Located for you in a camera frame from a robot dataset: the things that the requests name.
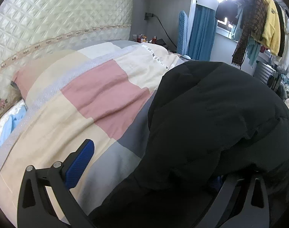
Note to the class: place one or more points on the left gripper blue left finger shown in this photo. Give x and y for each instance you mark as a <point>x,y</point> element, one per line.
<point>35,208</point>

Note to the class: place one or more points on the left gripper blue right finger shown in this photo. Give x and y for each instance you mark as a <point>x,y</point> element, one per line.
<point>241,202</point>

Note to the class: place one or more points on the black puffer jacket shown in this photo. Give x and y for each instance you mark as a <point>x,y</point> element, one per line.
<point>207,120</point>

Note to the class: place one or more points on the light blue cloth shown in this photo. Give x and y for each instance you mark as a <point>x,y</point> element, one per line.
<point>11,123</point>

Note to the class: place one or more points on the colourful patchwork bed quilt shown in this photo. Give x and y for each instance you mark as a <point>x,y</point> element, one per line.
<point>102,93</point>

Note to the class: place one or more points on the grey suitcase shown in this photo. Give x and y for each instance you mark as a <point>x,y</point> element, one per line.
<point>267,75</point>

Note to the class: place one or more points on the white hoodie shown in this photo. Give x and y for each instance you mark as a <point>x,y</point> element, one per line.
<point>283,62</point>

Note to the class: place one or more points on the yellow fleece jacket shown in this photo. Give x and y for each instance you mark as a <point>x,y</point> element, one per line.
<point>271,35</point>

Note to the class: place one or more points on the blue curtain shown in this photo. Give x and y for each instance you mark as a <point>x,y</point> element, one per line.
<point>202,34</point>

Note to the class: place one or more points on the cream quilted headboard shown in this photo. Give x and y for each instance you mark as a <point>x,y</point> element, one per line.
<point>31,29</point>

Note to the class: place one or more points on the bottles on nightstand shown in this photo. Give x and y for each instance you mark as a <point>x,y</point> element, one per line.
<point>141,38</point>

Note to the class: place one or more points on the black hanging jacket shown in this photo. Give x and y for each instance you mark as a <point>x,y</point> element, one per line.
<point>228,9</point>

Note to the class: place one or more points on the wall charger with cable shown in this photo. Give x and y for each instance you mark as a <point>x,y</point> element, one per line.
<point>156,28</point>

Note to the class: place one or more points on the grey wall cabinet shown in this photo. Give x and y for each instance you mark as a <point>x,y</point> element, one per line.
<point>167,10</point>

